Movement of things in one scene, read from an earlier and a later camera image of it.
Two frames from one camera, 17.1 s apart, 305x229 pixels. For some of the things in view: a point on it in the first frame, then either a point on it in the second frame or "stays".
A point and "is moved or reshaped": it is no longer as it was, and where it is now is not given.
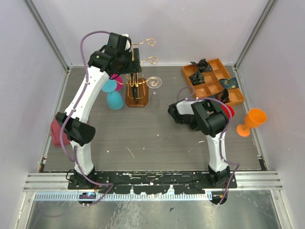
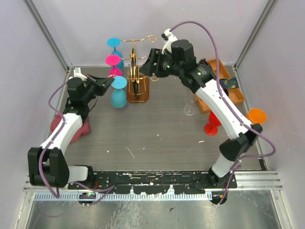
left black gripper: (127, 70) → (106, 82)
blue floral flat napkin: (229, 83) stays
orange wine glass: (254, 118) stays
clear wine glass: (154, 82) is moved or reshaped
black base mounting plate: (153, 182) stays
